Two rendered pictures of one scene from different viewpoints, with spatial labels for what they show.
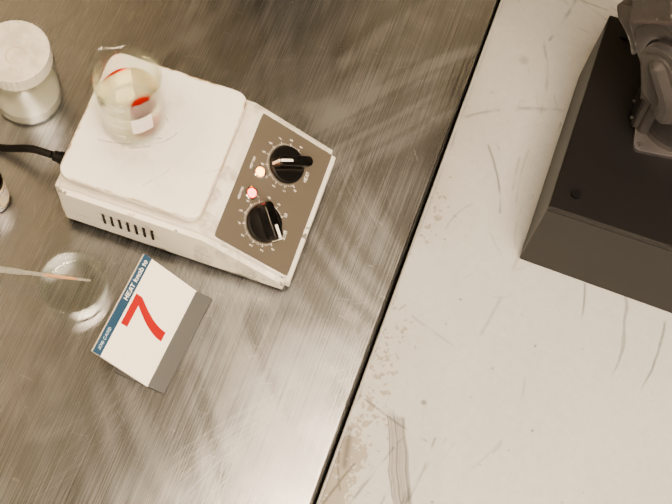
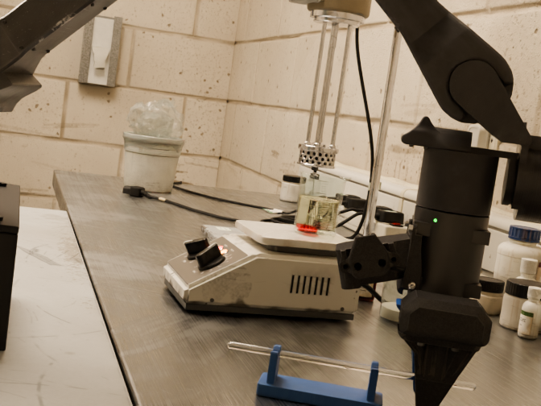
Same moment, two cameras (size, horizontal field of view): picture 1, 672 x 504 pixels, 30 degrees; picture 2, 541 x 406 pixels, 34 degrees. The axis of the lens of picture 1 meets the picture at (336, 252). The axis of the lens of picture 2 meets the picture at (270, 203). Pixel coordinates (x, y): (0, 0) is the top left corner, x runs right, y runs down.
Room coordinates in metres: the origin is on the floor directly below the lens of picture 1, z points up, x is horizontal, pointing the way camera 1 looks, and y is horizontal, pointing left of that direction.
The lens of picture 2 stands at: (1.33, -0.33, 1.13)
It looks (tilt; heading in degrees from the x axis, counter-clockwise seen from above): 6 degrees down; 154
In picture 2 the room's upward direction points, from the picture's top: 8 degrees clockwise
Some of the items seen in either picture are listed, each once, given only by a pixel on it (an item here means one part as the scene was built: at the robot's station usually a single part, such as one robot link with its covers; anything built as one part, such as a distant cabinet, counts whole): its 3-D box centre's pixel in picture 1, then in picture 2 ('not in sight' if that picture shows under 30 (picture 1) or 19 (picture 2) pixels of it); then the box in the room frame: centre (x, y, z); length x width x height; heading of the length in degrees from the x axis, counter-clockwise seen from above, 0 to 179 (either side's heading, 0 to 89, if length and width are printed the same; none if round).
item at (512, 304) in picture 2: not in sight; (525, 305); (0.50, 0.45, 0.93); 0.05 x 0.05 x 0.06
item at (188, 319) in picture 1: (153, 324); not in sight; (0.29, 0.13, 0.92); 0.09 x 0.06 x 0.04; 166
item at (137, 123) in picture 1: (127, 95); (321, 204); (0.44, 0.18, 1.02); 0.06 x 0.05 x 0.08; 64
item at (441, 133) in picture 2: not in sight; (458, 166); (0.77, 0.10, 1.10); 0.09 x 0.06 x 0.07; 53
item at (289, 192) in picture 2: not in sight; (293, 188); (-0.65, 0.71, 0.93); 0.06 x 0.06 x 0.06
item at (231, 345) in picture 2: not in sight; (349, 365); (0.74, 0.05, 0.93); 0.20 x 0.01 x 0.01; 57
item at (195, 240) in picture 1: (187, 168); (269, 271); (0.42, 0.13, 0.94); 0.22 x 0.13 x 0.08; 82
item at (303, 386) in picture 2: not in sight; (322, 378); (0.73, 0.04, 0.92); 0.10 x 0.03 x 0.04; 57
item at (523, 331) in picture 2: not in sight; (530, 312); (0.54, 0.42, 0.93); 0.02 x 0.02 x 0.06
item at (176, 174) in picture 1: (155, 136); (295, 235); (0.43, 0.16, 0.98); 0.12 x 0.12 x 0.01; 82
